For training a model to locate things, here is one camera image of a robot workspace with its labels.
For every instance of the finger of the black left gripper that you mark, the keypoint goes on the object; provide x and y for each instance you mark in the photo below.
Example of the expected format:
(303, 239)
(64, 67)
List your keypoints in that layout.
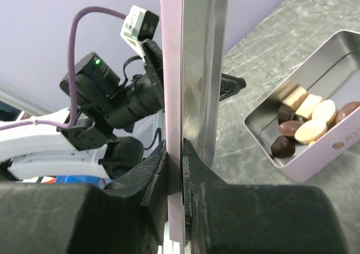
(230, 86)

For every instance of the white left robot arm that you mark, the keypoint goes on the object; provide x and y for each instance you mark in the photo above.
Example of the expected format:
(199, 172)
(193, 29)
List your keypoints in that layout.
(95, 138)

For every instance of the brown round chocolate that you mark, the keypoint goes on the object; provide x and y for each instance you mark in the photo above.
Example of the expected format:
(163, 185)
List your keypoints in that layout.
(289, 128)

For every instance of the dark chocolate shard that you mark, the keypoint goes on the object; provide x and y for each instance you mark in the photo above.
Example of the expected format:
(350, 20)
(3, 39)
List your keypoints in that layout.
(282, 147)

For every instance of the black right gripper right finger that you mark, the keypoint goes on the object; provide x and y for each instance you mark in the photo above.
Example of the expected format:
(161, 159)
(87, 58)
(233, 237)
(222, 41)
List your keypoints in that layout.
(228, 218)

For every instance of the white block chocolate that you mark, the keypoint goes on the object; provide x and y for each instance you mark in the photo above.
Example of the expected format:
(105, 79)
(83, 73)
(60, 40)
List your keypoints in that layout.
(296, 98)

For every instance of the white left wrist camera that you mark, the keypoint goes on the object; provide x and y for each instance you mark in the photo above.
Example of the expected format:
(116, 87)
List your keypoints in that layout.
(140, 24)

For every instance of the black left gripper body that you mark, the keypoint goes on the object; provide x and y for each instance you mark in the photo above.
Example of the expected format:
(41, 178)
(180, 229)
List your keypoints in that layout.
(101, 95)

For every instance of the silver metal tin box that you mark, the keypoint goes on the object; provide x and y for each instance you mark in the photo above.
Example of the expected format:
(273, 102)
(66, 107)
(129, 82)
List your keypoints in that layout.
(332, 72)

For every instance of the white swirl chocolate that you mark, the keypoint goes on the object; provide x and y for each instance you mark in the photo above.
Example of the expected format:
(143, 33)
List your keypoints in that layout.
(310, 131)

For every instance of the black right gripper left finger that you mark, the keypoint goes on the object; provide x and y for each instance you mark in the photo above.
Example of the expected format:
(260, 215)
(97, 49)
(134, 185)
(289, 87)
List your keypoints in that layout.
(127, 216)

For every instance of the white chocolate in tin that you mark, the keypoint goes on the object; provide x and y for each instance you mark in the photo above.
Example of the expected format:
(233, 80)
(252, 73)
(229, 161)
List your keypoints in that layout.
(307, 107)

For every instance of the dark round chocolate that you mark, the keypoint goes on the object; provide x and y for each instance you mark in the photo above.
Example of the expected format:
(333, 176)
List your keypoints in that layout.
(285, 114)

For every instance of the white disc chocolate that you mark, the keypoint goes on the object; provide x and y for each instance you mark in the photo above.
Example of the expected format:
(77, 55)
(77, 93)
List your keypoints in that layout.
(325, 111)

